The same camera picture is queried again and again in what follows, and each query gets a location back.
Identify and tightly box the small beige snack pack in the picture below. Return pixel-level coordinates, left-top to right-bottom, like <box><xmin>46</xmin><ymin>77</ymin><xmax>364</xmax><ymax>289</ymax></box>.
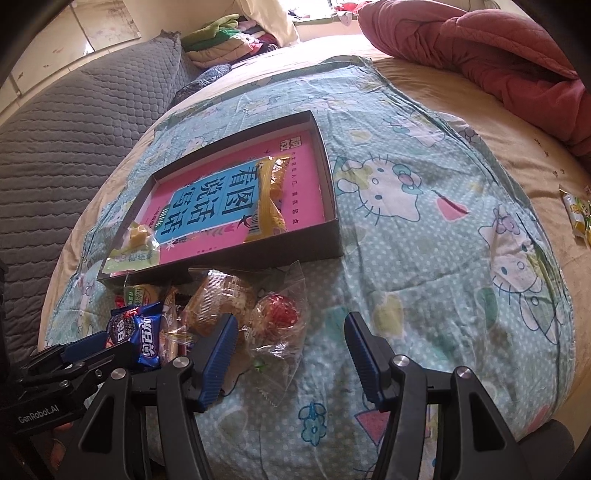
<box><xmin>159</xmin><ymin>287</ymin><xmax>192</xmax><ymax>366</ymax></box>

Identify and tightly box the clear pack brown bread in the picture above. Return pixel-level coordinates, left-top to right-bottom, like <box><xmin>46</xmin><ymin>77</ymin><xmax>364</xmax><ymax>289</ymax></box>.
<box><xmin>183</xmin><ymin>270</ymin><xmax>256</xmax><ymax>336</ymax></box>

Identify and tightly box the hello kitty patterned blanket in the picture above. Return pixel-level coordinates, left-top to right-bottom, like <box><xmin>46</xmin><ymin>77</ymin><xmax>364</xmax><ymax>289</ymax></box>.
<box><xmin>44</xmin><ymin>57</ymin><xmax>575</xmax><ymax>479</ymax></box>

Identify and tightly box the yellow wafer bar pack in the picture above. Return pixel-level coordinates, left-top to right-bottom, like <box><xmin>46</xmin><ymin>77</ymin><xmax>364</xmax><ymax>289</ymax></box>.
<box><xmin>245</xmin><ymin>155</ymin><xmax>291</xmax><ymax>243</ymax></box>

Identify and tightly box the dark blue patterned cloth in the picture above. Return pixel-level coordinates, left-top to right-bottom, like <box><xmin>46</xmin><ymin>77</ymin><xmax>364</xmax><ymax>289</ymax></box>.
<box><xmin>169</xmin><ymin>64</ymin><xmax>231</xmax><ymax>108</ymax></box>

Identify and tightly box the dark cardboard box tray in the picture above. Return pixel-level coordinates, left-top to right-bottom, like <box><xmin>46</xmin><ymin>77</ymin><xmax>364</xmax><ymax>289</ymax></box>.
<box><xmin>96</xmin><ymin>109</ymin><xmax>345</xmax><ymax>285</ymax></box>

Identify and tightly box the green yellow candy pack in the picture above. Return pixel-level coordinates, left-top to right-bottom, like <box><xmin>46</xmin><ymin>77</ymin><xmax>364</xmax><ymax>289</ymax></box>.
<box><xmin>559</xmin><ymin>185</ymin><xmax>590</xmax><ymax>245</ymax></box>

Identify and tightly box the green yellow cake snack pack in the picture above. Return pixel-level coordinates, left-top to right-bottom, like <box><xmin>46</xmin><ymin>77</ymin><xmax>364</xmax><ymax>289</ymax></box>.
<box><xmin>102</xmin><ymin>221</ymin><xmax>160</xmax><ymax>276</ymax></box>

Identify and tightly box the round cake green label pack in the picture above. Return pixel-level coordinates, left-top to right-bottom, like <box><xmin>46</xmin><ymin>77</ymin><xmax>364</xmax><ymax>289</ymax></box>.
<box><xmin>123</xmin><ymin>284</ymin><xmax>161</xmax><ymax>306</ymax></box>

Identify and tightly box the grey quilted headboard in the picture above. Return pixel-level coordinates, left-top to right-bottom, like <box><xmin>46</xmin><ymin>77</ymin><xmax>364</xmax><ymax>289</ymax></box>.
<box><xmin>1</xmin><ymin>32</ymin><xmax>198</xmax><ymax>363</ymax></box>

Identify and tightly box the blue oreo cookie pack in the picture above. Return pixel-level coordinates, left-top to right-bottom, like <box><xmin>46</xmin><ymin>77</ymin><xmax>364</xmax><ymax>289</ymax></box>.
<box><xmin>105</xmin><ymin>302</ymin><xmax>163</xmax><ymax>369</ymax></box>

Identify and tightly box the clear pack red pastry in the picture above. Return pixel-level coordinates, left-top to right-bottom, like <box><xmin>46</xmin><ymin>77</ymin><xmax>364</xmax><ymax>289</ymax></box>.
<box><xmin>245</xmin><ymin>261</ymin><xmax>310</xmax><ymax>407</ymax></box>

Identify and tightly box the red quilted comforter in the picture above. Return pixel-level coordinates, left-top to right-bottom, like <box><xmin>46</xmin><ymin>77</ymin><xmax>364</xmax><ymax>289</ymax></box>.
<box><xmin>359</xmin><ymin>1</ymin><xmax>590</xmax><ymax>157</ymax></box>

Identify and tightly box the beige bed sheet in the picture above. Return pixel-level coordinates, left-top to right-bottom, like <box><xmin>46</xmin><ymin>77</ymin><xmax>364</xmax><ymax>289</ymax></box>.
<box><xmin>38</xmin><ymin>35</ymin><xmax>590</xmax><ymax>438</ymax></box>

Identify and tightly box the stack of folded clothes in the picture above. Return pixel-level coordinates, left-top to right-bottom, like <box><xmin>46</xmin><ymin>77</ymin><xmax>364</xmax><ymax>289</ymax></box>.
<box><xmin>181</xmin><ymin>14</ymin><xmax>280</xmax><ymax>70</ymax></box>

